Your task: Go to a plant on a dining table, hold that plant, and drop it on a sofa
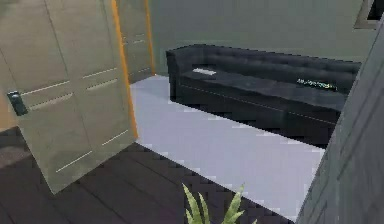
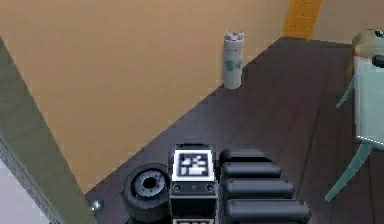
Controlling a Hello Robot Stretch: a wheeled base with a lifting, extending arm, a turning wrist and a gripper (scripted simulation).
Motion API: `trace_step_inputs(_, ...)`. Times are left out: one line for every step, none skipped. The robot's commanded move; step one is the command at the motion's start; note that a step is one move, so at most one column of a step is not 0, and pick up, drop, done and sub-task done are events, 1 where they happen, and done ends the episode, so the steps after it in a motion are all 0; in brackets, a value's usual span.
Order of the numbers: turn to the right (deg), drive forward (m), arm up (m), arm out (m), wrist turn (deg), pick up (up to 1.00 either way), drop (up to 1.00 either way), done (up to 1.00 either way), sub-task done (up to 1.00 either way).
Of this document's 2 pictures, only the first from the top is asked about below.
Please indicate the pale grey-green room door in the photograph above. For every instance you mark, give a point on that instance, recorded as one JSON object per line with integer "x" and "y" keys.
{"x": 135, "y": 40}
{"x": 66, "y": 100}

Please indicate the grey flat remote control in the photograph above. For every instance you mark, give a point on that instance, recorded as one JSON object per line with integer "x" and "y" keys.
{"x": 204, "y": 71}

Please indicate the green leafy house plant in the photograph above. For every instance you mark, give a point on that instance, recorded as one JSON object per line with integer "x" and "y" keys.
{"x": 206, "y": 210}

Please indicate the black tufted sofa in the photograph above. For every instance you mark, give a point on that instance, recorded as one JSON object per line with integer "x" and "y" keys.
{"x": 253, "y": 93}

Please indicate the dark flat green-patterned object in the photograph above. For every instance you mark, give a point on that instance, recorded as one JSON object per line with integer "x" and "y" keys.
{"x": 316, "y": 84}

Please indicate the grey framed wall picture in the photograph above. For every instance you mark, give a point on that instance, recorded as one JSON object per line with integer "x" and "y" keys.
{"x": 368, "y": 15}

